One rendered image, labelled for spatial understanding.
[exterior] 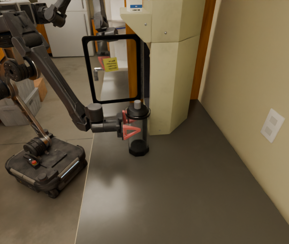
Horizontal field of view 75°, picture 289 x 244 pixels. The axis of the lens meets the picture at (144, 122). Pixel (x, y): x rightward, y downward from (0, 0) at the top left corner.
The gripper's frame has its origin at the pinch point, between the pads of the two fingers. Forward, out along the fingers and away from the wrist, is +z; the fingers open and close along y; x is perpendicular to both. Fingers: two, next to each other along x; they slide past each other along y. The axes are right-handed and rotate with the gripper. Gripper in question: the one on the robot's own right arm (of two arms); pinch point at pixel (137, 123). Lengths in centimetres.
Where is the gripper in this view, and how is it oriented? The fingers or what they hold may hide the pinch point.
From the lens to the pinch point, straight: 82.7
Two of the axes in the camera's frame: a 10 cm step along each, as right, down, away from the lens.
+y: -1.1, -5.7, 8.2
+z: 9.9, -0.6, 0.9
